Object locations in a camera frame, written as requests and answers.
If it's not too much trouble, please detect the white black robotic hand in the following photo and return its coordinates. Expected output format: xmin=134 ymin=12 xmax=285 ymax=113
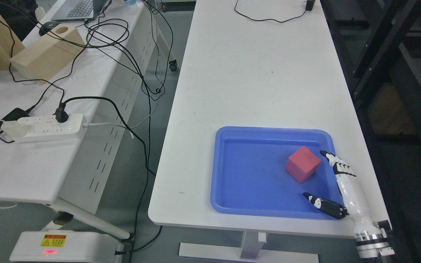
xmin=303 ymin=150 xmax=379 ymax=234

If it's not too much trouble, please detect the pink foam block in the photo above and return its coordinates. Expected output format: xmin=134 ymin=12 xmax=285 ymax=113
xmin=285 ymin=146 xmax=321 ymax=183

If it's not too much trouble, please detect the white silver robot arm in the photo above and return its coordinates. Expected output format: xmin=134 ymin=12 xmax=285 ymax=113
xmin=355 ymin=220 xmax=397 ymax=263

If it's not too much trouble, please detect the blue plastic tray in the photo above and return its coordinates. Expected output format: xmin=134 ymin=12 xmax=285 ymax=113
xmin=209 ymin=126 xmax=344 ymax=220

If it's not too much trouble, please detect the black metal shelf right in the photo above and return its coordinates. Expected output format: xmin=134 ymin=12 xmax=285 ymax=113
xmin=321 ymin=0 xmax=421 ymax=263

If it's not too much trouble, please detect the wooden block with hole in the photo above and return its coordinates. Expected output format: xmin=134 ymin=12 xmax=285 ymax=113
xmin=10 ymin=24 xmax=85 ymax=80

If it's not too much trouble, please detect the white table with legs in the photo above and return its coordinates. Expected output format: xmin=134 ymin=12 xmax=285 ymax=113
xmin=148 ymin=0 xmax=389 ymax=263

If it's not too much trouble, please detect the white side desk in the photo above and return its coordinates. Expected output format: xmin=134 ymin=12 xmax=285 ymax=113
xmin=0 ymin=0 xmax=167 ymax=240

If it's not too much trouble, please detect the white box device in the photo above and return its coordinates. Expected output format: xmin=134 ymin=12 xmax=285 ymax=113
xmin=10 ymin=231 xmax=124 ymax=263

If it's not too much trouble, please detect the white power strip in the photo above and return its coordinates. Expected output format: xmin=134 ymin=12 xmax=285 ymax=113
xmin=0 ymin=114 xmax=86 ymax=143

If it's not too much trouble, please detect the grey laptop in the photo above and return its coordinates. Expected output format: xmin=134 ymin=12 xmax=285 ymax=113
xmin=51 ymin=0 xmax=107 ymax=22

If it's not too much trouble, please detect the black cable on table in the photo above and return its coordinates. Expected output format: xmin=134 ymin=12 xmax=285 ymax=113
xmin=234 ymin=0 xmax=316 ymax=23

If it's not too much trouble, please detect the black power cable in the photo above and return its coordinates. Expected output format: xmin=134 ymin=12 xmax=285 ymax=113
xmin=55 ymin=96 xmax=163 ymax=263

